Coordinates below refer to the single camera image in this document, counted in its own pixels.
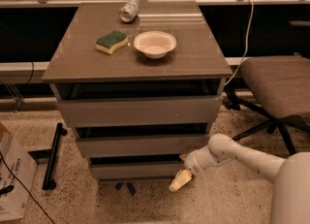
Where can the green yellow sponge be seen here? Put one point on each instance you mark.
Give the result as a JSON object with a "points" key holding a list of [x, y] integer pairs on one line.
{"points": [[111, 42]]}

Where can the black wheeled stand base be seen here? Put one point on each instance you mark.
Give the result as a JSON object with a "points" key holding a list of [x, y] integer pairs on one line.
{"points": [[50, 155]]}

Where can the grey top drawer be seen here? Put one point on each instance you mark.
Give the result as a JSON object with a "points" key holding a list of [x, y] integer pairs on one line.
{"points": [[151, 111]]}

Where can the blue tape cross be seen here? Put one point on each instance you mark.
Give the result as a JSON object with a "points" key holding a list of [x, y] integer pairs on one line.
{"points": [[129, 185]]}

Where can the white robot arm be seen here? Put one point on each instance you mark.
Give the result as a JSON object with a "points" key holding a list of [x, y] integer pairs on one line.
{"points": [[290, 177]]}

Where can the white paper bag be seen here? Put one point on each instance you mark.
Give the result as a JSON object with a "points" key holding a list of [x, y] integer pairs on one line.
{"points": [[17, 170]]}

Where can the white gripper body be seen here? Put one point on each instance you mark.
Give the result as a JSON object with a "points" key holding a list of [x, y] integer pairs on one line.
{"points": [[193, 164]]}

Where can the silver drink can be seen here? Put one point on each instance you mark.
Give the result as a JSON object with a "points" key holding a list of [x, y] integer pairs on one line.
{"points": [[129, 11]]}

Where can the grey drawer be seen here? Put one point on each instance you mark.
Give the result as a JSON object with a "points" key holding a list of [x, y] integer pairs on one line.
{"points": [[151, 111], [140, 146], [136, 170]]}

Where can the grey middle drawer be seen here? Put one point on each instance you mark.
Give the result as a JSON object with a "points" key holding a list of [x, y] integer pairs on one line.
{"points": [[140, 146]]}

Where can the grey office chair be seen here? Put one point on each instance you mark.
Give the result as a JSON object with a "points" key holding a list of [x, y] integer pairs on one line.
{"points": [[281, 86]]}

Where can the grey bottom drawer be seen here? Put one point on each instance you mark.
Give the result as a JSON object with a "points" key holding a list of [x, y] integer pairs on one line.
{"points": [[136, 170]]}

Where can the grey drawer cabinet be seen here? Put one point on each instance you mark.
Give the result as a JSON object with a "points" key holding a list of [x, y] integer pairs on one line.
{"points": [[195, 68]]}

